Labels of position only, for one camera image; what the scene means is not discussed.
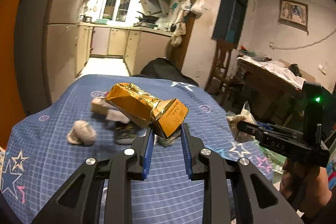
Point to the hanging plastic bags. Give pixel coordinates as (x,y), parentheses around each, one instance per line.
(178,28)

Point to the black face product packet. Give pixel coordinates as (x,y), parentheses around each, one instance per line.
(125,133)

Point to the gold foil snack bag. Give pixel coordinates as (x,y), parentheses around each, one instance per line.
(144,109)

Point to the wooden chair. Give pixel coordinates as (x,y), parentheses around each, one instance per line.
(220,66)

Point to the grey refrigerator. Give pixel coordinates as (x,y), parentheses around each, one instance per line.
(45,50)

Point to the beige kitchen counter cabinets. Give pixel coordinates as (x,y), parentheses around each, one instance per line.
(137,46)

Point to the beige rolled towel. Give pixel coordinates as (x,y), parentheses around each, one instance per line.
(82,133)

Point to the black wok on stove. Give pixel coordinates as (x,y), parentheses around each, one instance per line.
(147,18)

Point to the wooden side table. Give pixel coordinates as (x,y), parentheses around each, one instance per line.
(272,98)

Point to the orange wooden cabinet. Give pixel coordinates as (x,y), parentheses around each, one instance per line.
(11,106)

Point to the framed elephant picture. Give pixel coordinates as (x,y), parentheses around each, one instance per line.
(293,14)

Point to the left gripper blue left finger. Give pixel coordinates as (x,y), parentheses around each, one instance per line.
(150,137)

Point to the range hood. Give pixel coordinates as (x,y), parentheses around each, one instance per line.
(155,7)

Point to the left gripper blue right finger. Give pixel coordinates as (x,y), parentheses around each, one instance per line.
(186,151)

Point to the person's right hand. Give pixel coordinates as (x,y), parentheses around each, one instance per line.
(317,192)

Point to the blue checked tablecloth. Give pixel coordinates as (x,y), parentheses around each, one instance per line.
(39,159)

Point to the tan sponge block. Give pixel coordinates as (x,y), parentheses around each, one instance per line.
(99,106)

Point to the white crumpled tissue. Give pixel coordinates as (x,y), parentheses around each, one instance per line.
(117,116)

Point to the black bag behind table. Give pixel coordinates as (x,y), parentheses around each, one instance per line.
(162,68)

